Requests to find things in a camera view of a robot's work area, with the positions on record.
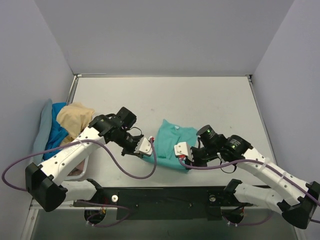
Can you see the pink t shirt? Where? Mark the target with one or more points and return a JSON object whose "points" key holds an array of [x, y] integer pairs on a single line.
{"points": [[78, 171]]}

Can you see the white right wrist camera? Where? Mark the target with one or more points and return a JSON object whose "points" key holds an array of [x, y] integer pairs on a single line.
{"points": [[183, 150]]}

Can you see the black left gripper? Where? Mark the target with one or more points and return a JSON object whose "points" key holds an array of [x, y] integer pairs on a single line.
{"points": [[132, 145]]}

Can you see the light blue t shirt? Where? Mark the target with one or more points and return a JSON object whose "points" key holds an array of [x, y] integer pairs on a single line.
{"points": [[45, 126]]}

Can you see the white laundry bin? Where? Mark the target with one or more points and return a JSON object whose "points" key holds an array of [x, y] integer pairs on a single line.
{"points": [[74, 124]]}

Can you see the teal t shirt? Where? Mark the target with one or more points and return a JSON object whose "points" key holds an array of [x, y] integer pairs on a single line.
{"points": [[167, 137]]}

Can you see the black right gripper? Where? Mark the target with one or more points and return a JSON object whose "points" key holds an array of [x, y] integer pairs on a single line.
{"points": [[195, 155]]}

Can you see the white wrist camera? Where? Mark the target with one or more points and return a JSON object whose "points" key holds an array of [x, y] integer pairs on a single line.
{"points": [[145, 146], [183, 150]]}

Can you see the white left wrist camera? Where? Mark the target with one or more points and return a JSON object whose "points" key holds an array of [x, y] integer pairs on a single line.
{"points": [[145, 146]]}

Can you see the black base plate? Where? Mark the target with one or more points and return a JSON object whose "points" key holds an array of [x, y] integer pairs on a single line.
{"points": [[165, 203]]}

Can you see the aluminium frame rail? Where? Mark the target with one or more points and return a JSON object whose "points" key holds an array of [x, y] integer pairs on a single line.
{"points": [[65, 205]]}

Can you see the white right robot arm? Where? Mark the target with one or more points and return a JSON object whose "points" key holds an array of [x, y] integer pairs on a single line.
{"points": [[295, 199]]}

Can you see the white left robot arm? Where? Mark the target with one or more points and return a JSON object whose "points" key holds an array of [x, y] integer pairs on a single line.
{"points": [[47, 182]]}

